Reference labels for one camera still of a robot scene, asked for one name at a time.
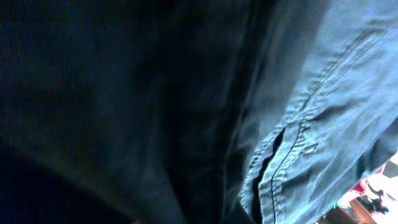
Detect navy blue shorts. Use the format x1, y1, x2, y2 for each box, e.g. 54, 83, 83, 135
1, 0, 397, 223

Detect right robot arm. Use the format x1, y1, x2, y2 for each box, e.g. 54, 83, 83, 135
356, 184, 389, 215

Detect red t-shirt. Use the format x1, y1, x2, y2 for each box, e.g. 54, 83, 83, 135
348, 164, 386, 195

